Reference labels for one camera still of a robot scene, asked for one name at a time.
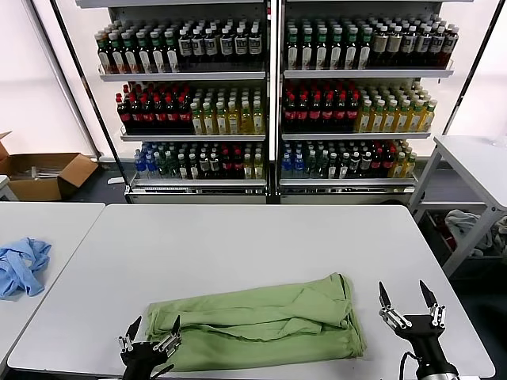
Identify white grey crumpled garment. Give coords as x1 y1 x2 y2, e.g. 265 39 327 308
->
444 208 494 254

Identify green cap dark tea bottle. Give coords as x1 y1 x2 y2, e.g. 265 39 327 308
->
344 26 360 70
97 32 113 74
357 25 373 69
286 26 301 70
109 31 126 74
150 29 166 74
314 26 330 70
163 29 180 73
121 30 139 74
135 30 153 74
299 26 315 70
329 26 345 70

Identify thin black metal pole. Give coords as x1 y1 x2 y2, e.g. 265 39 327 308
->
441 0 507 135
50 0 135 205

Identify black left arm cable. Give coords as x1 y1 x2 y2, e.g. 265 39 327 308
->
148 363 175 380

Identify white label dark drink bottle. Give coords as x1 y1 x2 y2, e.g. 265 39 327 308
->
400 24 417 67
248 25 264 63
443 23 461 67
177 28 193 63
234 26 249 63
414 24 431 67
429 24 446 67
219 27 234 63
204 27 219 63
191 28 206 63

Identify open cardboard box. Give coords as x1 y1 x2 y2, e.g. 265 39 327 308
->
0 131 100 202

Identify white beverage shelf unit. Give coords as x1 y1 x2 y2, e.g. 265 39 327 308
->
74 0 274 205
276 0 476 205

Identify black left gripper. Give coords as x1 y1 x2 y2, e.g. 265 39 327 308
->
117 314 183 380

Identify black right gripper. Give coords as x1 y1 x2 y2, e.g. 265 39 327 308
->
378 279 448 368

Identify crumpled blue garment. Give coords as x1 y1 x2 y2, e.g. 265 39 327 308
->
0 236 52 300

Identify grey green crumpled garment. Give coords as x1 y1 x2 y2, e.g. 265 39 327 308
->
490 215 507 253

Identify white packing strips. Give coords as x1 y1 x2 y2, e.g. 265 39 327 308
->
10 165 67 182

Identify dark storage crate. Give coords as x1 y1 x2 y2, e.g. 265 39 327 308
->
418 208 507 262

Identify beige label dark drink bottle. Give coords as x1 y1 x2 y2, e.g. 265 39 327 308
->
387 24 402 67
372 24 388 67

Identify small white table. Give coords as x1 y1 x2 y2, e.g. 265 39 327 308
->
0 173 19 202

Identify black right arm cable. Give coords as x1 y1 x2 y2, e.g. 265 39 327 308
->
397 350 421 380

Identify small red cap cola bottle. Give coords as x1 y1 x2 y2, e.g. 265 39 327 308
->
371 146 383 179
231 146 244 180
382 146 395 179
220 146 233 180

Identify white side table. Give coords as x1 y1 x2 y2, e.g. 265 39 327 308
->
407 134 507 278

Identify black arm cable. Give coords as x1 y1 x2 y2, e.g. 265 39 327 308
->
397 350 421 380
148 363 175 380

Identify green polo shirt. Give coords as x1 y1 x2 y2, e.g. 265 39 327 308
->
146 272 368 373

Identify wide grey metal pole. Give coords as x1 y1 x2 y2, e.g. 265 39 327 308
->
27 0 102 162

